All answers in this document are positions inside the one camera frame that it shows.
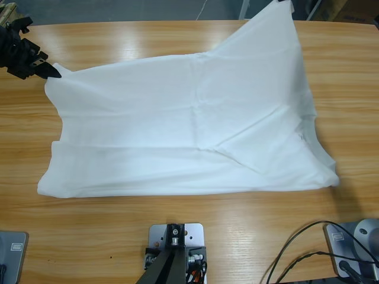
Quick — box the cardboard box green print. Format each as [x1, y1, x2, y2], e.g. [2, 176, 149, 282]
[313, 0, 338, 22]

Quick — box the orange and black wire bundle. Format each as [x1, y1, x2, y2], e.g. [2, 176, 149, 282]
[185, 262, 208, 284]

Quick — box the black plug cable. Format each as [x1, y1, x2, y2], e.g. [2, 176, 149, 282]
[338, 259, 379, 284]

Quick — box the white T-shirt black logo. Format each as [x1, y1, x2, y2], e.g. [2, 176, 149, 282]
[37, 0, 340, 199]

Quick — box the white upright metal leg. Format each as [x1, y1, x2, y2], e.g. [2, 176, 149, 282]
[239, 0, 253, 19]

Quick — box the dark camera post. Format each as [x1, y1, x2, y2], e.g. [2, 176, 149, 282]
[138, 224, 190, 284]

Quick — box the white slanted metal leg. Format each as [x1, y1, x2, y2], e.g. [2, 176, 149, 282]
[306, 0, 323, 21]

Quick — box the wooden pallet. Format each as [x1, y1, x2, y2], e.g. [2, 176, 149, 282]
[0, 1, 19, 26]

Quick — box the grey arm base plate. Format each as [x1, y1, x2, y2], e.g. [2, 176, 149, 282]
[0, 230, 30, 284]
[323, 218, 379, 279]

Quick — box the cardboard box black lettering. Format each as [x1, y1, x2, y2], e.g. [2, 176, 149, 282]
[333, 0, 379, 24]

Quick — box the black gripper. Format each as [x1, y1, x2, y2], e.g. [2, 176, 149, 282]
[0, 25, 63, 80]

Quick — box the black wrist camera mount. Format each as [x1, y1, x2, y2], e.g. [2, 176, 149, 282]
[5, 16, 33, 34]

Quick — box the white mounting plate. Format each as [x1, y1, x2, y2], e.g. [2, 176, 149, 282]
[147, 223, 207, 284]

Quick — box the black corner bracket silver knob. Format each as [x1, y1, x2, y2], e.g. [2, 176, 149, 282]
[185, 245, 207, 269]
[143, 247, 163, 270]

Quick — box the thin white floor cable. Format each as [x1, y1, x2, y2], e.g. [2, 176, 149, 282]
[197, 0, 209, 20]

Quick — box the thin brown twisted cable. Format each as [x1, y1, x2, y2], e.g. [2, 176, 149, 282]
[291, 251, 374, 284]

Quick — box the grey base with cables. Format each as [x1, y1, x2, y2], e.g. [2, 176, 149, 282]
[260, 220, 379, 284]

